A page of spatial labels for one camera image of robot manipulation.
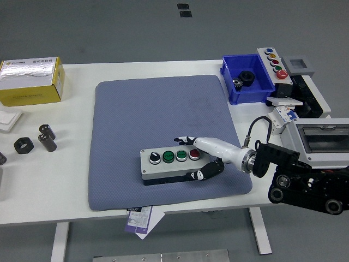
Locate grey four-control button box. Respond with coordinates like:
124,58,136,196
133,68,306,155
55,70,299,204
140,147,208,187

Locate white table leg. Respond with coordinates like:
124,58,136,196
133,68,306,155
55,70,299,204
50,222,69,262
248,207,273,255

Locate purple white hang tag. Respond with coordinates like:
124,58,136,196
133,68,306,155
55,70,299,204
124,206,153,235

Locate blue-grey padded mat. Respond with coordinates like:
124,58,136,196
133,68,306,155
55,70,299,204
87,74,253,212

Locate yellow cardboard box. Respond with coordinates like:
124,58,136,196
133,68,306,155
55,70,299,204
0,56,65,107

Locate white wall switch panel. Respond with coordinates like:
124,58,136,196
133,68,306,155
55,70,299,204
0,108,23,134

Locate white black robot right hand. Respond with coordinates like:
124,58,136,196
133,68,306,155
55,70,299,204
173,135,246,181

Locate black and white device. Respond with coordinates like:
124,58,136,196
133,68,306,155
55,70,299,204
293,75,332,118

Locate white five-button control station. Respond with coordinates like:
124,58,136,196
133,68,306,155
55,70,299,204
256,47,294,98

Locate grey distribution box clear lid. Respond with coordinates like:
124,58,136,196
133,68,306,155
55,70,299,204
280,117,349,170

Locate white card tag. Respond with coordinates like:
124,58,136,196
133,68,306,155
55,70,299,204
135,209,166,240

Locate grey metal plate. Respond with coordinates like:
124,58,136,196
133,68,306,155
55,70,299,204
92,248,230,262

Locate white circuit breaker blue lever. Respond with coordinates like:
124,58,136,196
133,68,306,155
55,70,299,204
267,105,298,136

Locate grey square frame box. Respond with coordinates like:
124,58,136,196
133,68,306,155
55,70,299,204
280,56,316,77

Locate white switch plate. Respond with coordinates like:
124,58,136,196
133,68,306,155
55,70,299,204
266,97,304,108

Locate large black hex nut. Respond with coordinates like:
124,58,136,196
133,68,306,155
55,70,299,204
238,70,256,87

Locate black cylindrical capacitor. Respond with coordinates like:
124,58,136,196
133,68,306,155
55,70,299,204
38,133,57,152
39,123,57,140

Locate blue plastic bin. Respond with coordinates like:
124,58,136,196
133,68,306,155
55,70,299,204
219,53,276,105

